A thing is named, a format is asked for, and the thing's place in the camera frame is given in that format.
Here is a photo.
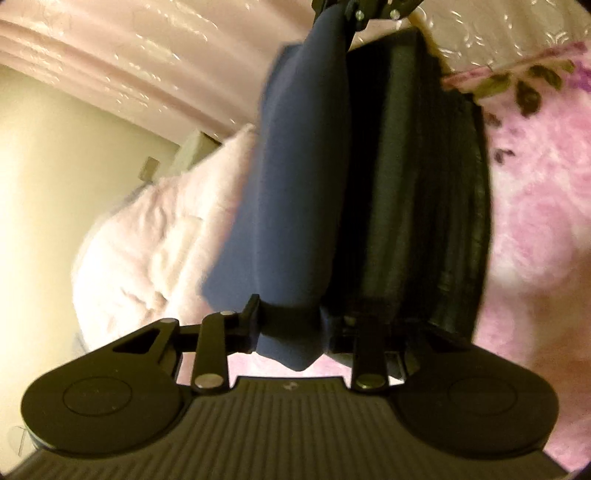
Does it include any navy blue sweatshirt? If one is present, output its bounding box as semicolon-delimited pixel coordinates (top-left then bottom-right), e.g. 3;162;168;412
200;6;399;372

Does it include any stack of folded dark clothes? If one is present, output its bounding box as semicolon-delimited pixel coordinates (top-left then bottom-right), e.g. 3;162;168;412
329;28;491;338

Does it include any pale pink duvet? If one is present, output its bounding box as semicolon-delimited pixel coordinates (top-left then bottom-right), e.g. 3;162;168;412
71;124;257;351

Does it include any pink sheer curtain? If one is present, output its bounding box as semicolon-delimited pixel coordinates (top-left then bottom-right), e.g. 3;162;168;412
1;1;590;142

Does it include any pink floral bed blanket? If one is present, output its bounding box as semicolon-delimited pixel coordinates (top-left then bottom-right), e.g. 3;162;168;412
225;41;591;467

